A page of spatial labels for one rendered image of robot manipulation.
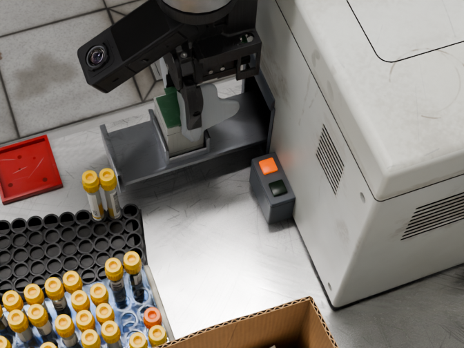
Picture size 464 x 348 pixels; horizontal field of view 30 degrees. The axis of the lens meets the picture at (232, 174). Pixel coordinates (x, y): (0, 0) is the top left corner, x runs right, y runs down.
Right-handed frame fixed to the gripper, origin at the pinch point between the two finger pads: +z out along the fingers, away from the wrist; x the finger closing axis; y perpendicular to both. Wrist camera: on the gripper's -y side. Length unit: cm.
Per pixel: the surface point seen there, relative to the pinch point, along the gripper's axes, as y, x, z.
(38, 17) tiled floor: -6, 97, 97
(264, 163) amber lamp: 7.3, -6.8, 3.6
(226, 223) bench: 2.1, -9.7, 9.0
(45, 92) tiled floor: -10, 74, 97
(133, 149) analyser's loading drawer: -5.2, 0.3, 5.0
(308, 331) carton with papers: 3.6, -26.7, -0.5
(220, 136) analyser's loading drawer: 4.4, -1.3, 5.0
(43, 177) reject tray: -15.4, 2.4, 8.8
